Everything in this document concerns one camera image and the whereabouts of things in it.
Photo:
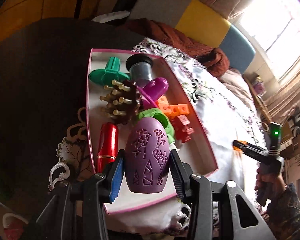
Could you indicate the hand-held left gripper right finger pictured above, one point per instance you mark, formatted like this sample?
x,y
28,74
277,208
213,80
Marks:
x,y
176,172

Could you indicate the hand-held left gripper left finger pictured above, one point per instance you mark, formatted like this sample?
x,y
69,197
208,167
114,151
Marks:
x,y
116,180

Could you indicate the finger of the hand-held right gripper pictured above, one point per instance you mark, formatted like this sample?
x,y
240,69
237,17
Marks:
x,y
252,151

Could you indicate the purple egg-shaped case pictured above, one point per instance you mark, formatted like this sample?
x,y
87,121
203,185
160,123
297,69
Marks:
x,y
147,155

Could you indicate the red lipstick tube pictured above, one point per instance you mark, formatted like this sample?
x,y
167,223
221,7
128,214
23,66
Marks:
x,y
107,142

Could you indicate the pink cardboard box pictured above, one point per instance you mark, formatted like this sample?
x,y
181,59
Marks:
x,y
200,140

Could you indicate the red puzzle piece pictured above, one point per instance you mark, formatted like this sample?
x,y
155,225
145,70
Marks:
x,y
183,130

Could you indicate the orange plastic block toy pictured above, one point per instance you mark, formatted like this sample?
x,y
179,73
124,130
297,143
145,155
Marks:
x,y
172,110

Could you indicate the brown wooden peg brush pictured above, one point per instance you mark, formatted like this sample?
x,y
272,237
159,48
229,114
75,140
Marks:
x,y
125,100

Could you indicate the magenta plastic capsule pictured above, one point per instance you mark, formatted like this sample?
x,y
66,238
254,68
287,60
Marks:
x,y
156,87

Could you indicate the green plastic toy stamper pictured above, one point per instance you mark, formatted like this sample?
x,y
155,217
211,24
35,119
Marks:
x,y
107,76

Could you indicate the grey cylinder with black cap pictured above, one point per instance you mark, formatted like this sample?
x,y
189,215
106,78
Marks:
x,y
140,72

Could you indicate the person's right forearm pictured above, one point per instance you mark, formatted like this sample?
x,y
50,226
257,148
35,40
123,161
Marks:
x,y
285,210

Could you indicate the person's right hand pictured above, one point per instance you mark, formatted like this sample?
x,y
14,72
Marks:
x,y
273,182

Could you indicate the cluttered shelf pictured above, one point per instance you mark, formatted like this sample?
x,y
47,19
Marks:
x,y
295,142

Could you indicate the embroidered floral tablecloth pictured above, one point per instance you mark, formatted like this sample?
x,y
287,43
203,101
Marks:
x,y
227,135

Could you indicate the wooden side desk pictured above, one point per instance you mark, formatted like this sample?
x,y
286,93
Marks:
x,y
263,107

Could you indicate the black radio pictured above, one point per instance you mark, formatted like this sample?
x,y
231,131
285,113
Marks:
x,y
296,122

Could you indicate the beige pink quilted jacket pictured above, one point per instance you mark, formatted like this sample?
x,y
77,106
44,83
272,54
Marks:
x,y
240,90

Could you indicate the purple gift box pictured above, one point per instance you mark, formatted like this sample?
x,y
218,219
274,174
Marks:
x,y
259,87

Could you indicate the red and white packet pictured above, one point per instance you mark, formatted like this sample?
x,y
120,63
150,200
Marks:
x,y
13,230

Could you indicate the bright window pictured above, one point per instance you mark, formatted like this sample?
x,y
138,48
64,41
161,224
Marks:
x,y
285,30

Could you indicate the rust brown quilted jacket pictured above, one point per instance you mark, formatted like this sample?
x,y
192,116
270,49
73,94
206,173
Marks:
x,y
180,40

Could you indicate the grey yellow blue sofa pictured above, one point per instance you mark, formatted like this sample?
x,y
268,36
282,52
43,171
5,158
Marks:
x,y
202,17

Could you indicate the wooden wardrobe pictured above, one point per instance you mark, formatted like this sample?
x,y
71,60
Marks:
x,y
27,0

